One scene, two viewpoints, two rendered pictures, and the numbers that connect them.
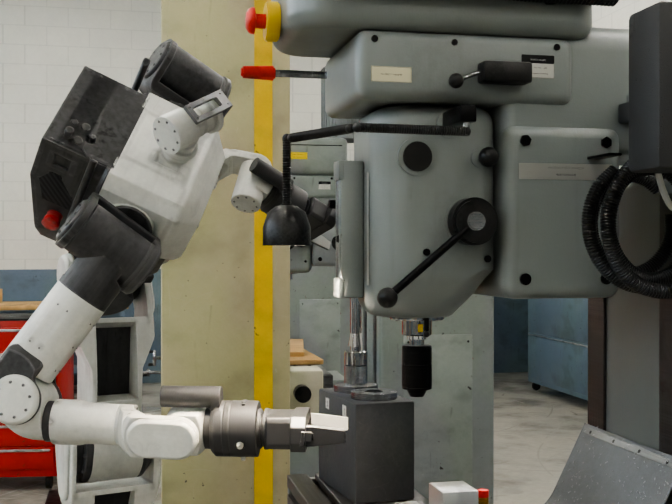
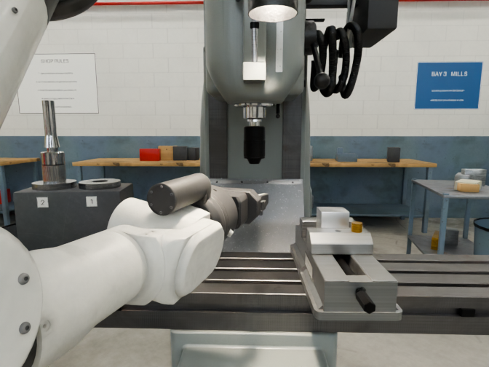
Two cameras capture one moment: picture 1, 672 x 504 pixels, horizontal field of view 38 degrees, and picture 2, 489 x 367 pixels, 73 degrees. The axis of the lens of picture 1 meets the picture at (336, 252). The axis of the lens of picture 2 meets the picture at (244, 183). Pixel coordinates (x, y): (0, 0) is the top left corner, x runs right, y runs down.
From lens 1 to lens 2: 1.50 m
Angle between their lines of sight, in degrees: 76
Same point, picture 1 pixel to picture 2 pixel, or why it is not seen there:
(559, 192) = not seen: hidden behind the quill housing
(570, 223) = not seen: hidden behind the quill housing
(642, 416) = (264, 165)
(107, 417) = (129, 258)
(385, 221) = (298, 20)
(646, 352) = (268, 133)
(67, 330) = (17, 68)
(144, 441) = (196, 268)
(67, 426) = (82, 314)
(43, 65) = not seen: outside the picture
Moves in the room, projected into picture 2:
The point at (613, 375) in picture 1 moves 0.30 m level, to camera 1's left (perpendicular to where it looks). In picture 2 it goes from (235, 148) to (201, 154)
